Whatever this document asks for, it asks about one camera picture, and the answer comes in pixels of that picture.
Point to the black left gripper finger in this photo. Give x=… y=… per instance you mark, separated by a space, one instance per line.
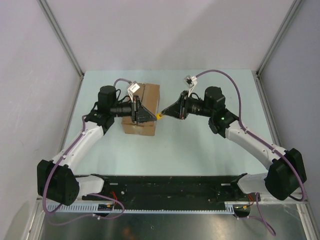
x=142 y=112
x=145 y=119

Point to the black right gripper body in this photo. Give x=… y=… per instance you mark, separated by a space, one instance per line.
x=185 y=106

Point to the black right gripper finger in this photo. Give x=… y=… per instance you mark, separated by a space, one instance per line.
x=170 y=112
x=177 y=104

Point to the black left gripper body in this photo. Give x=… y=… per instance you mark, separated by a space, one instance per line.
x=134 y=110

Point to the yellow utility knife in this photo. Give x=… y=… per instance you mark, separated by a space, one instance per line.
x=159 y=116

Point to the brown cardboard express box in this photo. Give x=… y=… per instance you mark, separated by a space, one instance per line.
x=150 y=98

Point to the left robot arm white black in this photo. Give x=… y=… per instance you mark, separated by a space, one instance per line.
x=56 y=180

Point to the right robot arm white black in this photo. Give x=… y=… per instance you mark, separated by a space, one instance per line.
x=285 y=168

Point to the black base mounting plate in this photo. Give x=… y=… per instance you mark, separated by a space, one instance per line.
x=176 y=193

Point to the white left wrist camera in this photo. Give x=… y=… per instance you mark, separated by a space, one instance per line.
x=131 y=89

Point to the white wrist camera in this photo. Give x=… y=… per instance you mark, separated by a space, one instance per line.
x=191 y=82
x=131 y=89

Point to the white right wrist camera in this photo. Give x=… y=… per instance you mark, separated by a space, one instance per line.
x=191 y=82

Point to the aluminium front rail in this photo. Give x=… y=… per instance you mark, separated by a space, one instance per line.
x=65 y=193

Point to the left aluminium frame post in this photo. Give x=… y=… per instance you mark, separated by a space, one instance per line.
x=49 y=15

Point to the aluminium frame post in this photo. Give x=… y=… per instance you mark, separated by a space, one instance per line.
x=49 y=15
x=280 y=34

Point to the right aluminium frame post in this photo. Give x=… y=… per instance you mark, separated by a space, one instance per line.
x=280 y=34

